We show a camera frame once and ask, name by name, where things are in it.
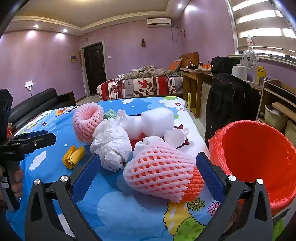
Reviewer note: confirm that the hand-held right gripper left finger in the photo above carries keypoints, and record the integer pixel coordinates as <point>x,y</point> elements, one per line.
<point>85,177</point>

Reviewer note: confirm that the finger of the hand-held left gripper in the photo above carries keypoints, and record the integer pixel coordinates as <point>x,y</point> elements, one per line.
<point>44,140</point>
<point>30,134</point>

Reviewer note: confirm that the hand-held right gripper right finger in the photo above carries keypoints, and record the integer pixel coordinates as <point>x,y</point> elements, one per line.
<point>210,176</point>

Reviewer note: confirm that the yellow paper wrapper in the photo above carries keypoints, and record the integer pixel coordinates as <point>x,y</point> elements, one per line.
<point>72,157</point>

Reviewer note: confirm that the white plastic bag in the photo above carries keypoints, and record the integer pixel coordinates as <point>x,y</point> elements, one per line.
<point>111,143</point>

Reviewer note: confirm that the pink foam net sleeve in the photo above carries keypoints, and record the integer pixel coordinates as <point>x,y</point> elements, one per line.
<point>86,120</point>

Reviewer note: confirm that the red lined waste bin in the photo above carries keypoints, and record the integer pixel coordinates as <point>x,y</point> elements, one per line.
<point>254,157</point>

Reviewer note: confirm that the pink and orange foam net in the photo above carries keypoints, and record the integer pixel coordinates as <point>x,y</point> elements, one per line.
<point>159,171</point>

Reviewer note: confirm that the green foam net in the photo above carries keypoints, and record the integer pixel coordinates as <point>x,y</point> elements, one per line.
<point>109,114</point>

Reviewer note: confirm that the large white foam block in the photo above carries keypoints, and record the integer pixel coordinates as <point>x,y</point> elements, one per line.
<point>157,120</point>

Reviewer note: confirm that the person's left hand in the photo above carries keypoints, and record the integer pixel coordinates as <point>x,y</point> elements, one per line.
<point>17,182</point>

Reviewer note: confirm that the black sofa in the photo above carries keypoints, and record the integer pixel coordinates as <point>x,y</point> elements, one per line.
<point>34,104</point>

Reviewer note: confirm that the blue cartoon printed cloth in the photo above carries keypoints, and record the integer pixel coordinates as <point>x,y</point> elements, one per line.
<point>111,197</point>

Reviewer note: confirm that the black luggage bag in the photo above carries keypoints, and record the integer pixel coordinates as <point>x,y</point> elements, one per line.
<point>227,104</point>

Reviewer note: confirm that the yellow flat packet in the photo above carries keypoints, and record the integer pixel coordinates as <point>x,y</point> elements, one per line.
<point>189,100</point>

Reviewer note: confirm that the dark door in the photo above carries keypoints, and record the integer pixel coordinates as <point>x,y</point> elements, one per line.
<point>93,69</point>

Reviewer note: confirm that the small beige basin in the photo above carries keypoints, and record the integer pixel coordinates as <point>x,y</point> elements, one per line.
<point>275,119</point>

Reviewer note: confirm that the red door banner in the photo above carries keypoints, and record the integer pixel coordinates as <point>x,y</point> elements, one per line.
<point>80,59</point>

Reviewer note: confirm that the wooden board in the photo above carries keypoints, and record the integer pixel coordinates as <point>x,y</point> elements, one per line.
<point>284,109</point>

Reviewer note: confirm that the wooden desk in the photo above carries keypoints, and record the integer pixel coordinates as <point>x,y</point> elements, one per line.
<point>195,74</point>

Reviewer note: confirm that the bed with floral sheet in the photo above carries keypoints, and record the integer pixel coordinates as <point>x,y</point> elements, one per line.
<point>143,87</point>

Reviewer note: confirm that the white cylinder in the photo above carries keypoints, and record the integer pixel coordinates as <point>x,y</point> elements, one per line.
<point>239,71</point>

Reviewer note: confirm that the row of small bottles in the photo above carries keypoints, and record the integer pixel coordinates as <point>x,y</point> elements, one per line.
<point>198,66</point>

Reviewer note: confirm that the wooden cabinet with white drawers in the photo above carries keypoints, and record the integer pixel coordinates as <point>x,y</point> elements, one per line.
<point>282,90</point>

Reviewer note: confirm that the black backpack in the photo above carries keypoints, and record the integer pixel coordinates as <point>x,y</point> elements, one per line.
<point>223,64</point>

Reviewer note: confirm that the yellow box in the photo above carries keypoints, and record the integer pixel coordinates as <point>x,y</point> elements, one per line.
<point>261,74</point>

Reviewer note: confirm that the orange pillow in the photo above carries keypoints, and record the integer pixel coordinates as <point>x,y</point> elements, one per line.
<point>175,64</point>

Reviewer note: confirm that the wooden headboard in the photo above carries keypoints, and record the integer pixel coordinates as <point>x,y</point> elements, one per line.
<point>190,59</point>

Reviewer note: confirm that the beige blanket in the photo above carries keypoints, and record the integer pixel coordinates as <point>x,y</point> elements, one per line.
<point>148,70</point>

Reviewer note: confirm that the white desk fan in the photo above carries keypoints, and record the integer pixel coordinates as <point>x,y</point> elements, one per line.
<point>249,59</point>

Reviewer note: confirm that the small bottle with pink label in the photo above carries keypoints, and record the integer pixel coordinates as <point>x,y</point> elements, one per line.
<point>249,40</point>

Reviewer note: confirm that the white air conditioner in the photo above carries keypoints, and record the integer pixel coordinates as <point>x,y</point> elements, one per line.
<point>159,22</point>

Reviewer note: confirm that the striped window blind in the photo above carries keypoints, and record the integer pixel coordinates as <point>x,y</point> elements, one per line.
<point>261,20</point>

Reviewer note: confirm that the white wall socket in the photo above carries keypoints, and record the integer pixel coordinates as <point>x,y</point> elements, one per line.
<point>29,84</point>

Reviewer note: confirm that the wall electrical panel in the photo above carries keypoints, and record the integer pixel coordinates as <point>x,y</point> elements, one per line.
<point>74,58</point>

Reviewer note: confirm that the gourd wall ornament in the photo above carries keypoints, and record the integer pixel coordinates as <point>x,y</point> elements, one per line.
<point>143,43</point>

